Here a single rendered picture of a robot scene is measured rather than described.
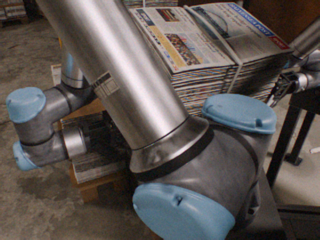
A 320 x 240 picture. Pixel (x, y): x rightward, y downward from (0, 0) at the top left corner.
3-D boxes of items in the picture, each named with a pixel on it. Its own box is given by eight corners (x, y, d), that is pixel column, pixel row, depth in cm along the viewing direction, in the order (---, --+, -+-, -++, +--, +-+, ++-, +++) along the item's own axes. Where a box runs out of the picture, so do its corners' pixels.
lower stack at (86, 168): (83, 204, 147) (59, 122, 113) (67, 133, 205) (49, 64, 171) (131, 188, 157) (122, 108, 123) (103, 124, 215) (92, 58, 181)
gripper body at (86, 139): (133, 126, 62) (85, 139, 57) (131, 145, 69) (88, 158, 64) (123, 104, 66) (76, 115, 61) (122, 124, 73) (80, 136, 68)
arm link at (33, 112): (42, 76, 58) (54, 115, 64) (-6, 96, 50) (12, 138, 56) (64, 85, 54) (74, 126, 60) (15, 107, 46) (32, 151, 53)
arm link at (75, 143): (71, 164, 63) (64, 139, 67) (89, 159, 64) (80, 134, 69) (66, 148, 57) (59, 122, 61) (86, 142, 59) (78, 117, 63)
